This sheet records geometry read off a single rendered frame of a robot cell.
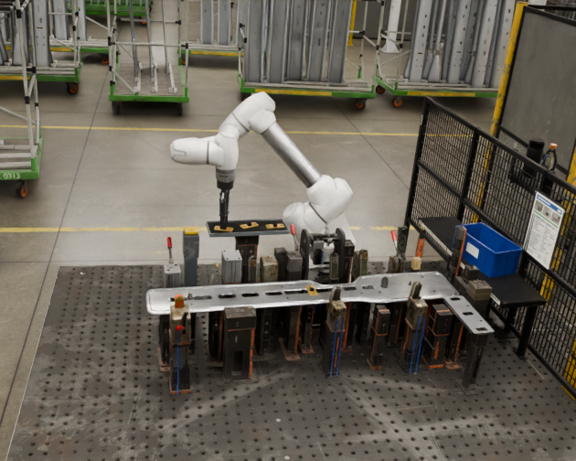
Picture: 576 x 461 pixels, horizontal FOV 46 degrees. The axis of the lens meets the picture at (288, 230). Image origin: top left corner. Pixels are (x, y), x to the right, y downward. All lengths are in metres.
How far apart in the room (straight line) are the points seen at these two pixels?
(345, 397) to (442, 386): 0.44
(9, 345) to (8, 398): 0.51
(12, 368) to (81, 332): 1.10
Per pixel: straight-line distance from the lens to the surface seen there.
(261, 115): 3.42
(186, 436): 2.65
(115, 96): 8.81
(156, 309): 2.79
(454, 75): 10.82
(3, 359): 4.36
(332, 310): 2.81
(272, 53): 9.64
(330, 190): 3.47
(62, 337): 3.21
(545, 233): 3.18
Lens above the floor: 2.49
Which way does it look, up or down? 25 degrees down
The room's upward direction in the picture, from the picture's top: 5 degrees clockwise
